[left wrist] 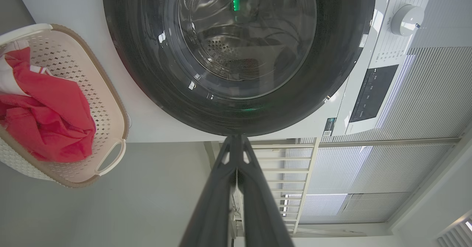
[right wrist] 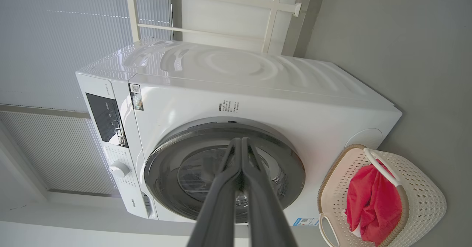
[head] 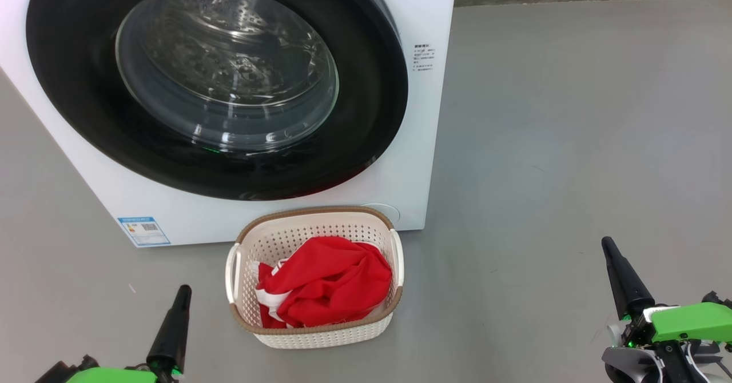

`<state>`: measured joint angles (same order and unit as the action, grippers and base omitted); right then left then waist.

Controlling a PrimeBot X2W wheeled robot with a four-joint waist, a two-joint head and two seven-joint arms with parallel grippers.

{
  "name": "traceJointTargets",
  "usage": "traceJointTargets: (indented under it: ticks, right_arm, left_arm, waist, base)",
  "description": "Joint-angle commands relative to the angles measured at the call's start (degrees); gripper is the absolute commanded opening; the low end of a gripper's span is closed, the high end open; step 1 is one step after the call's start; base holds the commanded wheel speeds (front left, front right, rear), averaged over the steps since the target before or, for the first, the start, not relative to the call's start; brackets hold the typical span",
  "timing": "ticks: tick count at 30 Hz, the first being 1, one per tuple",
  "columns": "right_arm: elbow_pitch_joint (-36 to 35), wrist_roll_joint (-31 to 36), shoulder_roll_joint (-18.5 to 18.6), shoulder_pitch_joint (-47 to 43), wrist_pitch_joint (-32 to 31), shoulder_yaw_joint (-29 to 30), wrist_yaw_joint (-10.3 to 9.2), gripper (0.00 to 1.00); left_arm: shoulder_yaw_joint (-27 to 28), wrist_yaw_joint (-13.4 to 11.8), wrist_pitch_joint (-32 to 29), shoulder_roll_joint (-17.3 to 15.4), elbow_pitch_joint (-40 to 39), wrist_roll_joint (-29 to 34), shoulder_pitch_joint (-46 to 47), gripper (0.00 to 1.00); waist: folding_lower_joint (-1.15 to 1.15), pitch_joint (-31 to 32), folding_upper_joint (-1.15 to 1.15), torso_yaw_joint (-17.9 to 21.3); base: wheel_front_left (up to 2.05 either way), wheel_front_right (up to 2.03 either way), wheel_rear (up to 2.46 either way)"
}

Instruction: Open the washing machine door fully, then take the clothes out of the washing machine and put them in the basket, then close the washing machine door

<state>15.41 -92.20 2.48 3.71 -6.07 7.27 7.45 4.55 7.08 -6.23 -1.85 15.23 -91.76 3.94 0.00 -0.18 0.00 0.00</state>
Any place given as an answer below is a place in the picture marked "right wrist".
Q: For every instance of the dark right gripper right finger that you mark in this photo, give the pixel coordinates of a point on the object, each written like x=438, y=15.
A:
x=263, y=210

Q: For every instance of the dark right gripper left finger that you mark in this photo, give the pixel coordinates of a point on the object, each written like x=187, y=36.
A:
x=221, y=210

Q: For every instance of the dark round glass washer door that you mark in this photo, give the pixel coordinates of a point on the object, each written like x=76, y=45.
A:
x=173, y=155

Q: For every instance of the red and white garment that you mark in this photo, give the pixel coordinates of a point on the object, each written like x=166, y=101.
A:
x=372, y=202

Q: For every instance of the white front-load washing machine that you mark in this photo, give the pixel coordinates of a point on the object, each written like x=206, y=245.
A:
x=258, y=92

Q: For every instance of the cream perforated laundry basket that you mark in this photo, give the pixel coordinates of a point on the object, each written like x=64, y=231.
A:
x=420, y=199

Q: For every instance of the blue energy label sticker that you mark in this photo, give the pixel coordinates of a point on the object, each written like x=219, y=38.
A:
x=306, y=222

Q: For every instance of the white washer dial knob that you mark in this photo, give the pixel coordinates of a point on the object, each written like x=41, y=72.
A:
x=119, y=169

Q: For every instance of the QR code sticker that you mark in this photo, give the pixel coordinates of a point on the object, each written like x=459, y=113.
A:
x=136, y=97

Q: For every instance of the black washer control panel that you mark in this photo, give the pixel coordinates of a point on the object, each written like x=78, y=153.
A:
x=105, y=119

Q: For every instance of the white pleated window blind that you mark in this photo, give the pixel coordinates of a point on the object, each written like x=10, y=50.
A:
x=55, y=155
x=55, y=48

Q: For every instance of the white metal rack frame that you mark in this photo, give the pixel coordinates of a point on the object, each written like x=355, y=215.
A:
x=273, y=7

